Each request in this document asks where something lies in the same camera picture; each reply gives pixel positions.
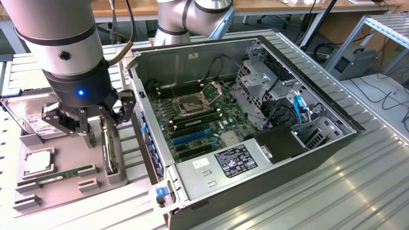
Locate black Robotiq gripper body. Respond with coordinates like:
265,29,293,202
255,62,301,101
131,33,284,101
43,58,121,113

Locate graphics card with metal bracket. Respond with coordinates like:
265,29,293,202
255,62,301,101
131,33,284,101
99,116,120,175

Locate silver hard disk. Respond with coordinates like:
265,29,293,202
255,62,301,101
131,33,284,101
0,93,70,140

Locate thin metal locking lever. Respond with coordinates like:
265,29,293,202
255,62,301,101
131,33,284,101
168,80,180,104

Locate grey parts rack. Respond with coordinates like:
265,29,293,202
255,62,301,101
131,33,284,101
11,117,129,219

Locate silver CPU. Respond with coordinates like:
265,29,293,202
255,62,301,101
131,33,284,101
24,150,54,177

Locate CPU socket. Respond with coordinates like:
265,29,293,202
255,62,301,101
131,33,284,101
173,95,205,117

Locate blue disk caddy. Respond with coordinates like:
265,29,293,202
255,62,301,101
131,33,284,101
0,88,58,98

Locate black expansion slot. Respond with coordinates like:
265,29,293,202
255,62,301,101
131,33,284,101
176,143,213,156
169,126,205,139
177,149,216,161

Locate green RAM stick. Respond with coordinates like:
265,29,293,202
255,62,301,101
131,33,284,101
16,165,93,189
173,112,223,127

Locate blue expansion slot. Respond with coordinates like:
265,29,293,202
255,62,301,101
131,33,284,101
172,132,208,145

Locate open metal socket cover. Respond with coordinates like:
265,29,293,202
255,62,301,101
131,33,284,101
197,80,224,106

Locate green motherboard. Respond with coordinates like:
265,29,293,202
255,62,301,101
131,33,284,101
145,78,260,163

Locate silver chipset heatsink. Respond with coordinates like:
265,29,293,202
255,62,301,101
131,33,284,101
220,131,241,147

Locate brown cardboard box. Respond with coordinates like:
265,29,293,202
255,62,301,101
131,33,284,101
92,0,113,11

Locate silver power supply unit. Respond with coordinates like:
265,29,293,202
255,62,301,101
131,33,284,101
172,138,281,202

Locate silver metal drive cage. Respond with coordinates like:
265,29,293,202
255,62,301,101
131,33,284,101
235,39,308,127

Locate black plastic air shroud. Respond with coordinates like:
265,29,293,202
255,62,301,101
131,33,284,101
244,126,311,165

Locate open black PC case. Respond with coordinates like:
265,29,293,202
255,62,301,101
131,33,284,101
116,35,367,230

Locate silver disk bay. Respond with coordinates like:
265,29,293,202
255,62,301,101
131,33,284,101
291,116,347,150

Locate black stand pole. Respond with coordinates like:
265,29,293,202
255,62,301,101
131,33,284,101
300,0,339,51

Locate grey hanging cable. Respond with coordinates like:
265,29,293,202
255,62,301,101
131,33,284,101
108,0,120,45

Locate dark camera cable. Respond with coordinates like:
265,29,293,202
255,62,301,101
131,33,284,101
107,0,136,66

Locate wooden desk white frame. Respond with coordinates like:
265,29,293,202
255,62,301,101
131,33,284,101
0,0,160,55
233,0,404,47

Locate black power cable bundle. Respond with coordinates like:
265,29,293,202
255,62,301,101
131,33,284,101
259,97,300,127

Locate blue SATA wire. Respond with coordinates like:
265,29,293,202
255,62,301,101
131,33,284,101
292,94,309,127

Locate grey control box with handle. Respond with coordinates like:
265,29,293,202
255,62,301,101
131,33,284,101
324,45,380,81

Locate aluminium profile frame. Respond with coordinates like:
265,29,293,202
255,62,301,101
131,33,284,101
325,14,409,72

